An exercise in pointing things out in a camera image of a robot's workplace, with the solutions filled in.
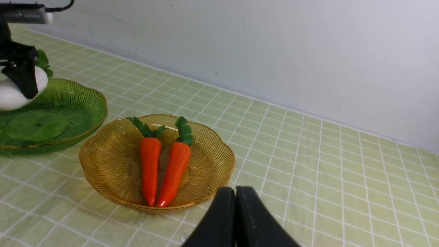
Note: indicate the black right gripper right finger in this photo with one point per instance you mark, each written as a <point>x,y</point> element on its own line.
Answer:
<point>255,226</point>

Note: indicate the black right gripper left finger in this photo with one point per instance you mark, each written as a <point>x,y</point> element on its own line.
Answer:
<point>216,229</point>

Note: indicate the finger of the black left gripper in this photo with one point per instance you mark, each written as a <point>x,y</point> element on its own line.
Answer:
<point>22,75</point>

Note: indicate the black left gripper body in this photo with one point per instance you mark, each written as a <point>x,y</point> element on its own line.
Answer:
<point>13,53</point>

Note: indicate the white radish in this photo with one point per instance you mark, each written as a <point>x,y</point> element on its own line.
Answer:
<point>11,98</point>

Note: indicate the orange carrot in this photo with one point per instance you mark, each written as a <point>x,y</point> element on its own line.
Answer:
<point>179,157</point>
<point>150,150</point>

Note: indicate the green glass plate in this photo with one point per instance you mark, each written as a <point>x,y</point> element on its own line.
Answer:
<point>61,116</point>

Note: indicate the amber glass plate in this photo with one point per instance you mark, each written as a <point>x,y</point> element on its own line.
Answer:
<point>111,162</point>

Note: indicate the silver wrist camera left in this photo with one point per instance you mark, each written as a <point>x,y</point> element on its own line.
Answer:
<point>25,13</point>

